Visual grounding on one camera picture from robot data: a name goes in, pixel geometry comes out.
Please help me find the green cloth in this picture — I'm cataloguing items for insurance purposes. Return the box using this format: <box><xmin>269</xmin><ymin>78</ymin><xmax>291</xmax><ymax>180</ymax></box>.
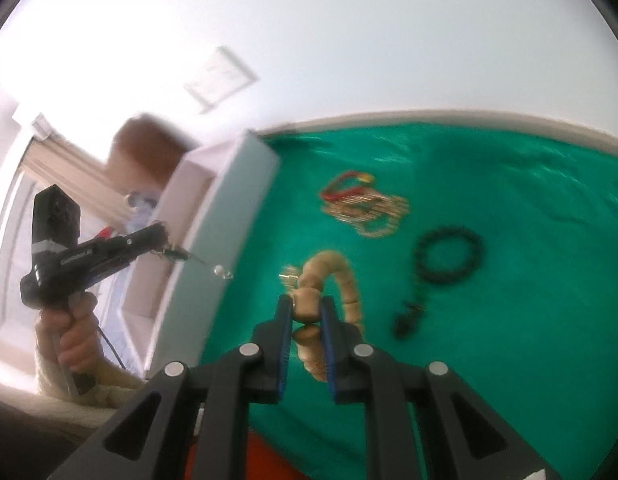
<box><xmin>196</xmin><ymin>124</ymin><xmax>618</xmax><ymax>480</ymax></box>

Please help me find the person's left hand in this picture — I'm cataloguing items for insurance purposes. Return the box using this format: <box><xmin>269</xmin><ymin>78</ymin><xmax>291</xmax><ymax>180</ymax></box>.
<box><xmin>39</xmin><ymin>292</ymin><xmax>102</xmax><ymax>377</ymax></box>

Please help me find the wooden bead bracelet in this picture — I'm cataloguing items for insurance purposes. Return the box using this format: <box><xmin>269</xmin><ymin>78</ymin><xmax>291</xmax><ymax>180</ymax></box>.
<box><xmin>281</xmin><ymin>251</ymin><xmax>366</xmax><ymax>383</ymax></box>

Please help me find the dark dangling earring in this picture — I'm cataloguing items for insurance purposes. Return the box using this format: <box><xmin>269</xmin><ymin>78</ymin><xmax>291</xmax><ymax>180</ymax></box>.
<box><xmin>156</xmin><ymin>245</ymin><xmax>210</xmax><ymax>267</ymax></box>

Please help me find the gold bead necklace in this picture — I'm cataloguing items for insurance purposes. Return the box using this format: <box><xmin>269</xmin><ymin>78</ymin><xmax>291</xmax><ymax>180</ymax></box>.
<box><xmin>321</xmin><ymin>192</ymin><xmax>410</xmax><ymax>239</ymax></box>

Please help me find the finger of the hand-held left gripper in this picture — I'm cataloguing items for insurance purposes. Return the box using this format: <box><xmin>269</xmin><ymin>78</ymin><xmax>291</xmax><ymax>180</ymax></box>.
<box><xmin>122</xmin><ymin>222</ymin><xmax>171</xmax><ymax>261</ymax></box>

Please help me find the orange cloth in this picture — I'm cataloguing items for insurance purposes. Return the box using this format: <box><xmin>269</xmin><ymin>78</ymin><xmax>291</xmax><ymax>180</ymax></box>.
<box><xmin>186</xmin><ymin>430</ymin><xmax>315</xmax><ymax>480</ymax></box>

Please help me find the person's left forearm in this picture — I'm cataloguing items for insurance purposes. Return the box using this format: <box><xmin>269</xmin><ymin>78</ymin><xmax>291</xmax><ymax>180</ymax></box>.
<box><xmin>34</xmin><ymin>330</ymin><xmax>150</xmax><ymax>413</ymax></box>

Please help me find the black cable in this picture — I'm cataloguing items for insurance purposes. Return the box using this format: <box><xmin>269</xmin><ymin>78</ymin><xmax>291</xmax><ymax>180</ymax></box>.
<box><xmin>96</xmin><ymin>324</ymin><xmax>129</xmax><ymax>370</ymax></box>

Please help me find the red bead bracelet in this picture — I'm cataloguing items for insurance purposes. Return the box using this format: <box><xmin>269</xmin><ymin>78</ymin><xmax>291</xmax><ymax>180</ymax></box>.
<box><xmin>319</xmin><ymin>171</ymin><xmax>377</xmax><ymax>204</ymax></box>

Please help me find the white cardboard box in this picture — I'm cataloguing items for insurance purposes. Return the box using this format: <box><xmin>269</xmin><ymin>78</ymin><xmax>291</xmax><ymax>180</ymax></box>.
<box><xmin>124</xmin><ymin>130</ymin><xmax>282</xmax><ymax>381</ymax></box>

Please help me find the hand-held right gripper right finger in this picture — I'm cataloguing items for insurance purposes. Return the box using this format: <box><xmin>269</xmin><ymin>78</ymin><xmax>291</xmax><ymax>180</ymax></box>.
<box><xmin>319</xmin><ymin>296</ymin><xmax>562</xmax><ymax>480</ymax></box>

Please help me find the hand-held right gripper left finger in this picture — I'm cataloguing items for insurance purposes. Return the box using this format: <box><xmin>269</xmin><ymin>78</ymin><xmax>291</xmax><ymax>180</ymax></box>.
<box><xmin>46</xmin><ymin>295</ymin><xmax>295</xmax><ymax>480</ymax></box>

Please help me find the white wall switch plate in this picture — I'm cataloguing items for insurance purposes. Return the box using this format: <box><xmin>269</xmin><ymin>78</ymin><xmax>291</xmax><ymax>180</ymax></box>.
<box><xmin>184</xmin><ymin>46</ymin><xmax>260</xmax><ymax>113</ymax></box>

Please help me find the wooden headboard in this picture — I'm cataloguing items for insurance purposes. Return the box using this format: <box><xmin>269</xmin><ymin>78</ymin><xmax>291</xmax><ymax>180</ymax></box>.
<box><xmin>106</xmin><ymin>114</ymin><xmax>195</xmax><ymax>193</ymax></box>

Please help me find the black bead bracelet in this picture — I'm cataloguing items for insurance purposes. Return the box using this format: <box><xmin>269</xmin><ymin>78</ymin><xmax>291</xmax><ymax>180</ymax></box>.
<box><xmin>393</xmin><ymin>227</ymin><xmax>484</xmax><ymax>338</ymax></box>

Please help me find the beige curtain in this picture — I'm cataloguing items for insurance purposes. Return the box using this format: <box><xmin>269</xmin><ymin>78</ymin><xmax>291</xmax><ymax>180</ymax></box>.
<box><xmin>22</xmin><ymin>137</ymin><xmax>130</xmax><ymax>226</ymax></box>

